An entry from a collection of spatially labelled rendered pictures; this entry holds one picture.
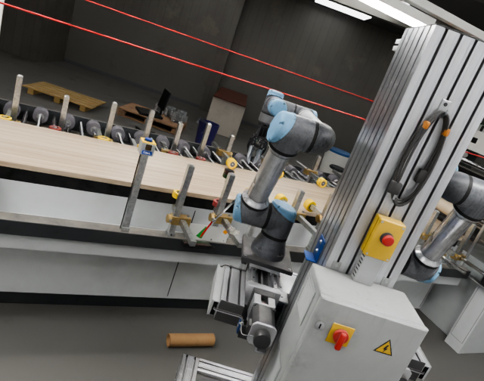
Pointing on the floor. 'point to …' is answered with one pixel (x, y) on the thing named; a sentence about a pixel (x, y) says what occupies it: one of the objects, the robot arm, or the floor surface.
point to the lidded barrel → (336, 156)
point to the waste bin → (204, 129)
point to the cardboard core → (190, 339)
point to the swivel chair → (157, 105)
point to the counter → (228, 110)
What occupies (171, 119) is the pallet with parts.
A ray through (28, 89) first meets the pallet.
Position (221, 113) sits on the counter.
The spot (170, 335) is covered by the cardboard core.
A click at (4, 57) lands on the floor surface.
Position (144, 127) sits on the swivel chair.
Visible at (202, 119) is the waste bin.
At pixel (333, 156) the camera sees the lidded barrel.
